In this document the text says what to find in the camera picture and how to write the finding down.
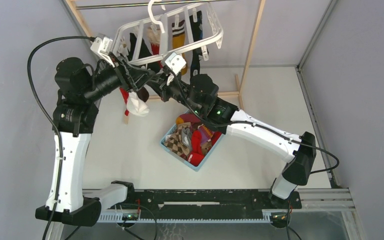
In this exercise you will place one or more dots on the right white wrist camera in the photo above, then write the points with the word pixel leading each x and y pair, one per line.
pixel 172 64

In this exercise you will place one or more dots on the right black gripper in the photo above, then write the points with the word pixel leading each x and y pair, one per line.
pixel 165 85

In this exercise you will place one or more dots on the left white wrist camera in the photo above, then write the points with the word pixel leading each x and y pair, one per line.
pixel 102 46

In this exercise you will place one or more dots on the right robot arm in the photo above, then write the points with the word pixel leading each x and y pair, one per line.
pixel 200 96

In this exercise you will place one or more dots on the light blue plastic basket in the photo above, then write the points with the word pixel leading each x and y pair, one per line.
pixel 207 149

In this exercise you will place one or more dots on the yellow mustard sock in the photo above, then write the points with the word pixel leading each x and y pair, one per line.
pixel 178 34

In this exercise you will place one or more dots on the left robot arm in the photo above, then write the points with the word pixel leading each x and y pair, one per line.
pixel 73 123

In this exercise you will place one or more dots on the grey sock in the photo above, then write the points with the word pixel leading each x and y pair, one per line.
pixel 185 137

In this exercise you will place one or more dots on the black hanging sock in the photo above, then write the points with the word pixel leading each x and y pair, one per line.
pixel 197 34

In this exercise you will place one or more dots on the argyle brown sock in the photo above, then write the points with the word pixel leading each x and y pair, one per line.
pixel 173 143

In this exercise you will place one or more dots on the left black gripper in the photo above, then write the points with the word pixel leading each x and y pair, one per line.
pixel 131 77

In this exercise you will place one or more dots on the white fluffy sock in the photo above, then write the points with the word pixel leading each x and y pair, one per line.
pixel 136 106

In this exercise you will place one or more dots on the red sock in basket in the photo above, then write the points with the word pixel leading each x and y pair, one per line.
pixel 196 155

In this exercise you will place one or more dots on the black mounting rail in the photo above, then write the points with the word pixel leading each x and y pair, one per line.
pixel 210 204

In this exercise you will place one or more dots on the wooden drying rack frame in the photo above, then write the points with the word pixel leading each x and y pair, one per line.
pixel 248 49

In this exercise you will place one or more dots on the red santa sock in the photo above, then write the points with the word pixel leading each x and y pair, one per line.
pixel 125 96

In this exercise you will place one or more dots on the red hanging sock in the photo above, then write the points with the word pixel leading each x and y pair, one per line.
pixel 154 37

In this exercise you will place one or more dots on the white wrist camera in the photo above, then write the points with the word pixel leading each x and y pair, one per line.
pixel 102 46
pixel 172 64

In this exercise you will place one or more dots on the white plastic clip hanger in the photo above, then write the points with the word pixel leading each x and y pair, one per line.
pixel 122 45

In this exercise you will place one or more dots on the purple striped sock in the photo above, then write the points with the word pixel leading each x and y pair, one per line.
pixel 198 129

